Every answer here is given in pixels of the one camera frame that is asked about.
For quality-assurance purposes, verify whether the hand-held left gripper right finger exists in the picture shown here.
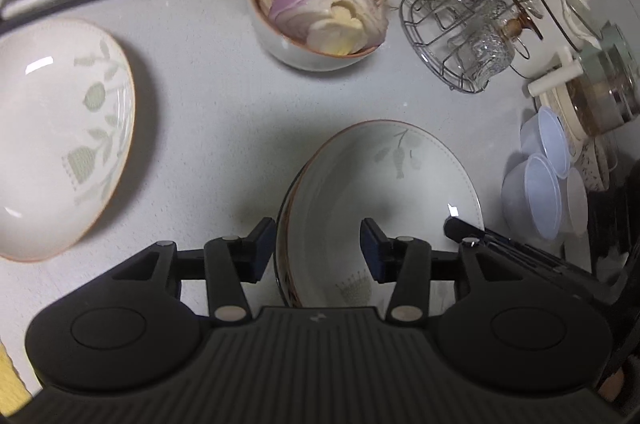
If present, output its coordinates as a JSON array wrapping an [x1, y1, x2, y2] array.
[[360, 217, 533, 322]]

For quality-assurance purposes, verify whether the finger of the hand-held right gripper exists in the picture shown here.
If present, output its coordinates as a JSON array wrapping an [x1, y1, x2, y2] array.
[[444, 217, 598, 290]]

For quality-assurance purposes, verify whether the metal wire cup rack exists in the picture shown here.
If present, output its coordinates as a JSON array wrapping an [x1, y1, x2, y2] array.
[[399, 0, 526, 94]]

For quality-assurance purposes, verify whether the glass health kettle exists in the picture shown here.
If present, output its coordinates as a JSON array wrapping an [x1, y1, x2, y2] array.
[[567, 22, 640, 137]]

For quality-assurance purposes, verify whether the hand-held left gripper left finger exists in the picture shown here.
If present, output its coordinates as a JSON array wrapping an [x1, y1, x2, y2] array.
[[107, 217, 277, 322]]

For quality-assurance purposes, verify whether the dark rimmed plate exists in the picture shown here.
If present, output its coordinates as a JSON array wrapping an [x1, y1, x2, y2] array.
[[274, 154, 311, 307]]

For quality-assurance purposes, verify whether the clear glass cup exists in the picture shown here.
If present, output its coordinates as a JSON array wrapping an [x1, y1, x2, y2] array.
[[467, 29, 517, 88]]

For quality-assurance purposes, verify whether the amber glass cup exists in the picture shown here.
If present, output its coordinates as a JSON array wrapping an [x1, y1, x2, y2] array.
[[504, 0, 543, 55]]

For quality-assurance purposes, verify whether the small white plastic cup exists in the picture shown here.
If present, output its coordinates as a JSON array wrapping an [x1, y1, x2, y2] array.
[[502, 154, 563, 240]]

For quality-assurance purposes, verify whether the large white floral plate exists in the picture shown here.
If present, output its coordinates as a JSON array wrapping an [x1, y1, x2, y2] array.
[[0, 18, 137, 262]]

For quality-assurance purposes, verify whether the white bowl brown rim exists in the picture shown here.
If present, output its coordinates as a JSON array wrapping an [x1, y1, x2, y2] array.
[[248, 0, 386, 72]]

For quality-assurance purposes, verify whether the translucent plastic bowl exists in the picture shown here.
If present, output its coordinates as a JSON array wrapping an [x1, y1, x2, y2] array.
[[520, 107, 573, 177]]

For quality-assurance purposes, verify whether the patterned ceramic cup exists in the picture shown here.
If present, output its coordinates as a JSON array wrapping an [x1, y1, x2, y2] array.
[[582, 139, 618, 192]]

